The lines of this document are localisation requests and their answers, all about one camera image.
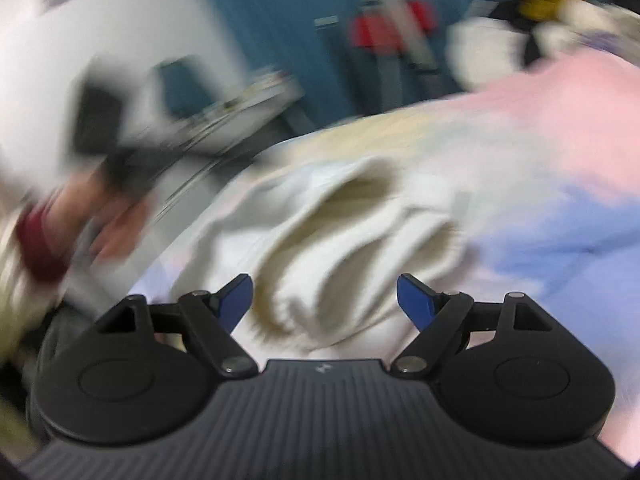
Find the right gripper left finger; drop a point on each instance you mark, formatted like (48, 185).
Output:
(210, 318)

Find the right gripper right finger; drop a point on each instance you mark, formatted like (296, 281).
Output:
(440, 320)

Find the white garment with black stripe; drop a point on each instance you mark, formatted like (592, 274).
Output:
(324, 245)

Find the person's left hand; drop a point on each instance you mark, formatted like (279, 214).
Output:
(86, 199)

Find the pastel pink duvet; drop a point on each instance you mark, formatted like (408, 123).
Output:
(548, 162)

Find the blue curtain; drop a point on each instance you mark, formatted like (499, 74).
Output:
(308, 39)

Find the white puffy jacket pile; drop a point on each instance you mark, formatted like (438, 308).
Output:
(493, 41)

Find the red cloth on stand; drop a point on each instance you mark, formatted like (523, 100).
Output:
(371, 29)

